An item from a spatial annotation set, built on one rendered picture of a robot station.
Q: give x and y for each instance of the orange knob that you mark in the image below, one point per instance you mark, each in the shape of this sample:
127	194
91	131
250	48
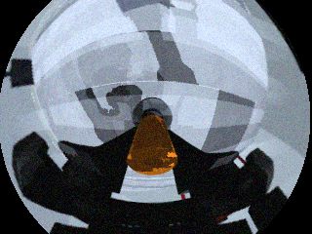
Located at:
152	152

